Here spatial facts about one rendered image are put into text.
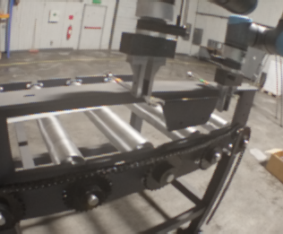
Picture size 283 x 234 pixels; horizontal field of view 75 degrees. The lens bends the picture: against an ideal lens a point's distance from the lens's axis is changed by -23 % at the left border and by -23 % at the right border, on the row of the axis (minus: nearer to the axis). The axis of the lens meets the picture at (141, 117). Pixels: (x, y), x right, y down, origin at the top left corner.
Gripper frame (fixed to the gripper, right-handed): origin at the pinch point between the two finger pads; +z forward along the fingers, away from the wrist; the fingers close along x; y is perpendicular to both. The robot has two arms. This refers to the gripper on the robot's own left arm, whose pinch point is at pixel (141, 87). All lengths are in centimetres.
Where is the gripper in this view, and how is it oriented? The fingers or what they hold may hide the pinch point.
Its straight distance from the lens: 55.3
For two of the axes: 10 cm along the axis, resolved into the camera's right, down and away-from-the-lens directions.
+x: -8.1, 1.1, -5.7
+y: -5.6, -4.0, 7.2
